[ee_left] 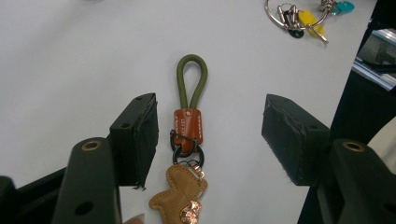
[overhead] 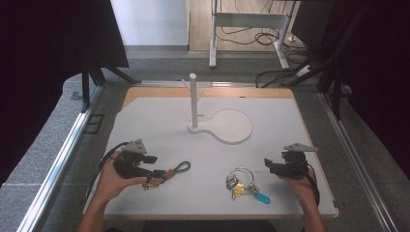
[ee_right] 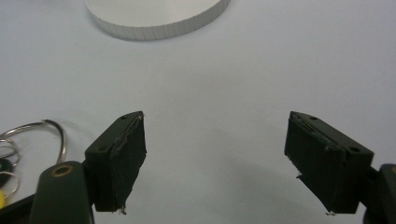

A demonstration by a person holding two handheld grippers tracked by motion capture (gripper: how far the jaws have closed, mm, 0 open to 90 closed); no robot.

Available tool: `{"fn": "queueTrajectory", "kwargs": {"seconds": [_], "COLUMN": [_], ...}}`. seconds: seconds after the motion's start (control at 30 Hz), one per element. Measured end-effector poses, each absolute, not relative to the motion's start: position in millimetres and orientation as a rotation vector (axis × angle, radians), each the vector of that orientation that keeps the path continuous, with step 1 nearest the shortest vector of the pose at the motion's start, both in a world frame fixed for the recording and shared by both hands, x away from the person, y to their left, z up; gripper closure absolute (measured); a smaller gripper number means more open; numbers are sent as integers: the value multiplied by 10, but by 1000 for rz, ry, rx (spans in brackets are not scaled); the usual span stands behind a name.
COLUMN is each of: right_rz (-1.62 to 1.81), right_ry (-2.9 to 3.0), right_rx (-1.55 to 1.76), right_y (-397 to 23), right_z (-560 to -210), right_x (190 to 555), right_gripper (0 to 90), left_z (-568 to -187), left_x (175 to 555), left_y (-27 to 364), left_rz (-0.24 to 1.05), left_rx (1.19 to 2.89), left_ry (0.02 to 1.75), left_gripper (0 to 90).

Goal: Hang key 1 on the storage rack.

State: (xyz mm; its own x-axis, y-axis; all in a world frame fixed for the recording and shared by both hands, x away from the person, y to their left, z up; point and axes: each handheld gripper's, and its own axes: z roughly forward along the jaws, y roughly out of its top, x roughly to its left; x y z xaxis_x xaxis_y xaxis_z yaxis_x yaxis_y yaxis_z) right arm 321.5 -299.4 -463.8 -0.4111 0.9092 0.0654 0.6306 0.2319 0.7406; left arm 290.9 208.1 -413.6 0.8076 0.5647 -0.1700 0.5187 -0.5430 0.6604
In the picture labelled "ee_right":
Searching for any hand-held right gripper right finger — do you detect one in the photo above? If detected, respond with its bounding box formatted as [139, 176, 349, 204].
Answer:
[283, 110, 375, 217]

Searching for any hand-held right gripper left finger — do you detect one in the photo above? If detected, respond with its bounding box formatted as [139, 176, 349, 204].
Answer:
[84, 110, 148, 216]

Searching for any small metal key ring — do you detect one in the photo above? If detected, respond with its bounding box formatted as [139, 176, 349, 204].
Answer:
[0, 138, 21, 168]
[0, 170, 21, 200]

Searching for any large metal key ring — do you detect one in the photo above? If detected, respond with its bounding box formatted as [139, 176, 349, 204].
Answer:
[0, 119, 68, 165]

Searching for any white round disc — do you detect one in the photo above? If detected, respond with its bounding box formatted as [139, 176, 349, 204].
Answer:
[84, 0, 232, 42]

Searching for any dark key fob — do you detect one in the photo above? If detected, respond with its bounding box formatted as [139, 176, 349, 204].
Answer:
[0, 158, 14, 189]

